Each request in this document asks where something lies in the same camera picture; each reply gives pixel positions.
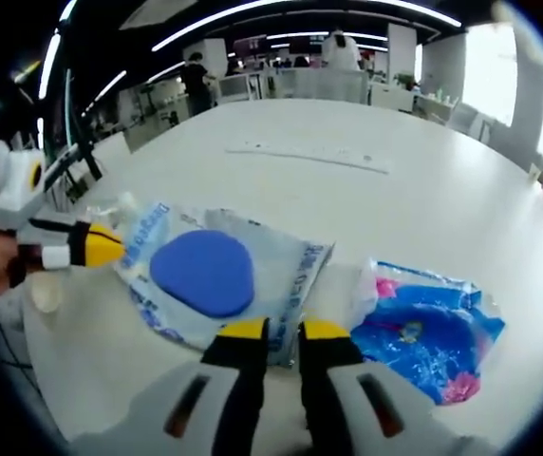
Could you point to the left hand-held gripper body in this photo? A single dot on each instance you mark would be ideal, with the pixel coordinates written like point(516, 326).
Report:
point(15, 190)

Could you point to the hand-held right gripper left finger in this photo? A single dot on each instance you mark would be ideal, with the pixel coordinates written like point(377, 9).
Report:
point(238, 389)

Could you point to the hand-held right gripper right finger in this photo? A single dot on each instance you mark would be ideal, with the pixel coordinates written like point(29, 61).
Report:
point(328, 389)

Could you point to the clear plastic bottle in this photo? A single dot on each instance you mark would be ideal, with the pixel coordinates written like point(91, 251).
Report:
point(115, 211)

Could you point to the green printed paper cup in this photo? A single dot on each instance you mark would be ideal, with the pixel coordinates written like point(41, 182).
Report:
point(46, 297)

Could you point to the blue plastic bag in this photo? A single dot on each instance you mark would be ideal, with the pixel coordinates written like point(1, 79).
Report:
point(418, 332)

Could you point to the blue lid wet wipes pack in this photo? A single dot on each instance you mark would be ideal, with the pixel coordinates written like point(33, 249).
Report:
point(200, 278)

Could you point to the grey side desk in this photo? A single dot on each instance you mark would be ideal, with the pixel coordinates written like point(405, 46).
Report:
point(62, 166)

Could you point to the desk monitor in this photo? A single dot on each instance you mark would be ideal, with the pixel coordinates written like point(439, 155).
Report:
point(84, 138)

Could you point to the white table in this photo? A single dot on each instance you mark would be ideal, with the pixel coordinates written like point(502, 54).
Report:
point(395, 214)

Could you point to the ceiling light strip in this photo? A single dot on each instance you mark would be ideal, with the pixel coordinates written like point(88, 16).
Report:
point(195, 29)

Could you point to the green potted plant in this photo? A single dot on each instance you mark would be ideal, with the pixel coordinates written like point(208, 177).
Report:
point(405, 80)

